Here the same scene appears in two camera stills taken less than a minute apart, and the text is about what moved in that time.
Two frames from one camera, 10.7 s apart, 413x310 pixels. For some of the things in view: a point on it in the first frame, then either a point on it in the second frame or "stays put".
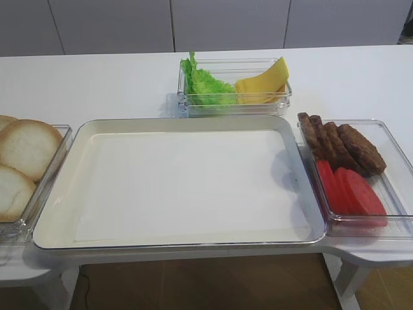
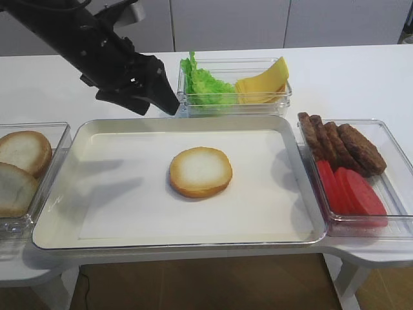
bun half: [11, 126] → [30, 150]
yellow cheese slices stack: [268, 87] stays put
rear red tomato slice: [329, 186] stays put
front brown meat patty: [369, 157] stays put
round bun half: [29, 146] → [200, 172]
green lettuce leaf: [202, 90] stays put
